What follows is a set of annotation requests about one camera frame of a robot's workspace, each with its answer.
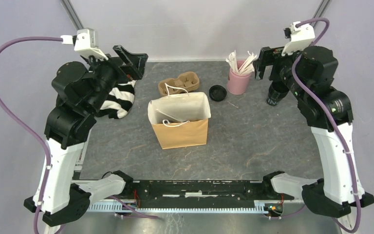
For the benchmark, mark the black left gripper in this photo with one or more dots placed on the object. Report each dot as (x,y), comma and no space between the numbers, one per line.
(135,69)

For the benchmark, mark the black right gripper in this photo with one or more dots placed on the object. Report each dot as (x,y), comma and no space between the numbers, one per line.
(270,56)

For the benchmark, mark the brown paper bag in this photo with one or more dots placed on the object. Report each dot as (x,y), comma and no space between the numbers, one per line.
(180,119)

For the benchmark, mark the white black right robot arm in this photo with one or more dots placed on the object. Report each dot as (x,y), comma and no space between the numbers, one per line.
(308,76)

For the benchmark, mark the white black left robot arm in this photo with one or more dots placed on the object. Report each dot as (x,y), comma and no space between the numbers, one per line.
(82,88)

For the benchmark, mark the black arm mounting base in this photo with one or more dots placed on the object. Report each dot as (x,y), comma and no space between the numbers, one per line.
(199,193)

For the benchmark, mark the white wrapped stirrer sticks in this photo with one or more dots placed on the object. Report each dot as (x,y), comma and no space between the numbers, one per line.
(241,67)

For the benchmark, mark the pink stirrer holder cup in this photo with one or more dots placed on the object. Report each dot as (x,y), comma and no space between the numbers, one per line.
(237,84)

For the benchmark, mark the black white striped cloth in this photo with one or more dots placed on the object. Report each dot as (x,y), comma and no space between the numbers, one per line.
(119,101)

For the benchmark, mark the black plastic cup lid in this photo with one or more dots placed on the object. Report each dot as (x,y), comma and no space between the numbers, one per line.
(217,93)

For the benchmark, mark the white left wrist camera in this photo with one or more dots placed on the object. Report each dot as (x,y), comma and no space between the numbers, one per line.
(86,44)

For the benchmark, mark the slotted aluminium cable rail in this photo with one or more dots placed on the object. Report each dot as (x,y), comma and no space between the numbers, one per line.
(116,207)

